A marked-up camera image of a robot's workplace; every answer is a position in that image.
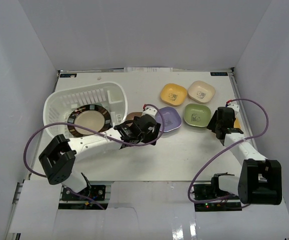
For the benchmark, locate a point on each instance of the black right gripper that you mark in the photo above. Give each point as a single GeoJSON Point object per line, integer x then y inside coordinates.
{"type": "Point", "coordinates": [211, 126]}

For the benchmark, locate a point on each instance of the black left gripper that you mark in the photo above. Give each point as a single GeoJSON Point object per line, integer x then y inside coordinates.
{"type": "Point", "coordinates": [151, 132]}

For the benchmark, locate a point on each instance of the brown square panda dish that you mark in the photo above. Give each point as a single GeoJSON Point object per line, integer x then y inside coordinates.
{"type": "Point", "coordinates": [131, 115]}

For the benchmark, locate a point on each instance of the green square panda dish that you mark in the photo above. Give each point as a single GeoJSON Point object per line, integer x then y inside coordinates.
{"type": "Point", "coordinates": [197, 115]}

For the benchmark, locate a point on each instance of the purple square panda dish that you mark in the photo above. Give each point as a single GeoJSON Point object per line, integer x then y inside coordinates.
{"type": "Point", "coordinates": [172, 119]}

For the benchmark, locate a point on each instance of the round black rimmed plate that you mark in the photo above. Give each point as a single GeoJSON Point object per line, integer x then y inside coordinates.
{"type": "Point", "coordinates": [91, 116]}

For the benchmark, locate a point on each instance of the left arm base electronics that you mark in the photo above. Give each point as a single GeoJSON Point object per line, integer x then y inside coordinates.
{"type": "Point", "coordinates": [69, 201]}

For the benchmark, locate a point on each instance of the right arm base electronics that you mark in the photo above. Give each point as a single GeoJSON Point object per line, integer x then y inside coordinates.
{"type": "Point", "coordinates": [204, 191]}

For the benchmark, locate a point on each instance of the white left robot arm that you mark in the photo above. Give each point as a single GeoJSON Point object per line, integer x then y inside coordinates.
{"type": "Point", "coordinates": [61, 154]}

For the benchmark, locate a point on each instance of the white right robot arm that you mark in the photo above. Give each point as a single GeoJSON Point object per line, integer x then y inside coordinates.
{"type": "Point", "coordinates": [260, 179]}

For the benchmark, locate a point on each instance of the white plastic dish bin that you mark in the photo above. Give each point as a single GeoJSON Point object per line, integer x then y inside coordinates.
{"type": "Point", "coordinates": [61, 104]}

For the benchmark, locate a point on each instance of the cream square panda dish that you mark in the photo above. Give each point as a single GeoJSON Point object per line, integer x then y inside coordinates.
{"type": "Point", "coordinates": [201, 92]}

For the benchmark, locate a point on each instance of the yellow square panda dish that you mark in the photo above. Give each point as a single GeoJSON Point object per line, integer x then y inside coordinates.
{"type": "Point", "coordinates": [173, 94]}

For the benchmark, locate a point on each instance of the papers at table back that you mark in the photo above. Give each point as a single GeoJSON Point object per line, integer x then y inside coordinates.
{"type": "Point", "coordinates": [148, 69]}

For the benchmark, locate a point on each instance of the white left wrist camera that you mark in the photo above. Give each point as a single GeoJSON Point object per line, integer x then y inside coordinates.
{"type": "Point", "coordinates": [149, 110]}

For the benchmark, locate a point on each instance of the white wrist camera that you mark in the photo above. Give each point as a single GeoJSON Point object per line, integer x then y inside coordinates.
{"type": "Point", "coordinates": [149, 110]}
{"type": "Point", "coordinates": [231, 104]}

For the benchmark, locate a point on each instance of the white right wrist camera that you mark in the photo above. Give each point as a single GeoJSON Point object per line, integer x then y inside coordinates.
{"type": "Point", "coordinates": [231, 104]}

